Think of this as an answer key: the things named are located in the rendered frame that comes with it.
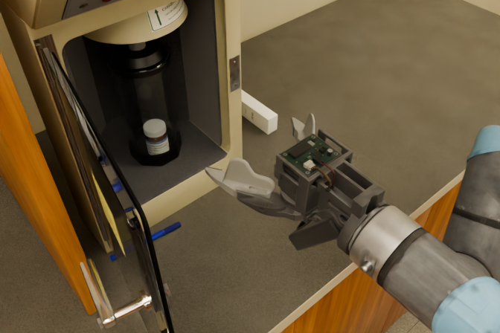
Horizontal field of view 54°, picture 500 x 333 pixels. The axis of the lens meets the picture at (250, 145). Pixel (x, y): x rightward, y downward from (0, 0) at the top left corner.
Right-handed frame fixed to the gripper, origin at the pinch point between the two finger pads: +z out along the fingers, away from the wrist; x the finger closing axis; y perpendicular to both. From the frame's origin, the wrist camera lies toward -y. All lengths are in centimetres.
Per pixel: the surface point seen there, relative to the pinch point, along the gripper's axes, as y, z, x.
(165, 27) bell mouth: 8.1, 20.8, -1.1
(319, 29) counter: -31, 49, -69
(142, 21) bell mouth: 9.7, 21.8, 1.9
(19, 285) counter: -31, 23, 32
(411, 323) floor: -124, -11, -68
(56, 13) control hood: 19.0, 14.3, 15.5
